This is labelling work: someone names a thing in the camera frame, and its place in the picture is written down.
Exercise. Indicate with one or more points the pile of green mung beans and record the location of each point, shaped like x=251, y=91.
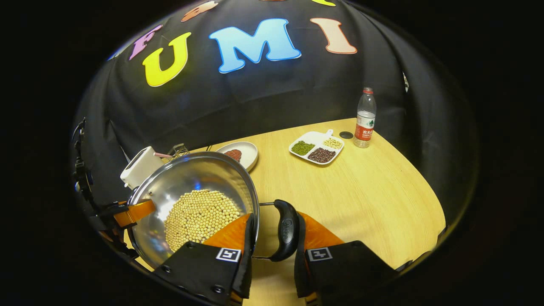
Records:
x=302, y=148

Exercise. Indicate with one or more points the small pile of pale beans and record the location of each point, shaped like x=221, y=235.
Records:
x=332, y=143

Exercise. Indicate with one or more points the pile of red beans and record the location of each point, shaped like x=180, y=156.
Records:
x=321, y=155

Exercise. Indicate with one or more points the white toaster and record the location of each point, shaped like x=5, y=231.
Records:
x=140, y=168

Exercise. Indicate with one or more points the brown meat patty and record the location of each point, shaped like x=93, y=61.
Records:
x=233, y=155

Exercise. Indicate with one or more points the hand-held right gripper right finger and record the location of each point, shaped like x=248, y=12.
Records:
x=299, y=263

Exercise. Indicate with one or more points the clear water bottle red label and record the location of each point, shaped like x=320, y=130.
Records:
x=364, y=123

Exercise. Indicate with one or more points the pink utensil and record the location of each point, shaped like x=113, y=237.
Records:
x=161, y=155

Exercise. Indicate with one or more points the white round plate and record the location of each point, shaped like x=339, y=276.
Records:
x=250, y=155

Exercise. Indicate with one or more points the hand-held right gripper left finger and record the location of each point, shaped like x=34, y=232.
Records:
x=248, y=255

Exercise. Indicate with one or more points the small black cap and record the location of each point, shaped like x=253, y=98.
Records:
x=346, y=135

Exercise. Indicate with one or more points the white divided dish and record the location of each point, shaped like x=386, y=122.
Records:
x=316, y=138

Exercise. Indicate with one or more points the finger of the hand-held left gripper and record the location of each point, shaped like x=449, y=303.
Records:
x=136, y=210

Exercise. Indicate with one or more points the pile of soybeans in pot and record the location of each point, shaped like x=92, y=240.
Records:
x=199, y=216

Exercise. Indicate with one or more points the black backdrop cloth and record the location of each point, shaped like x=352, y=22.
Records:
x=255, y=97

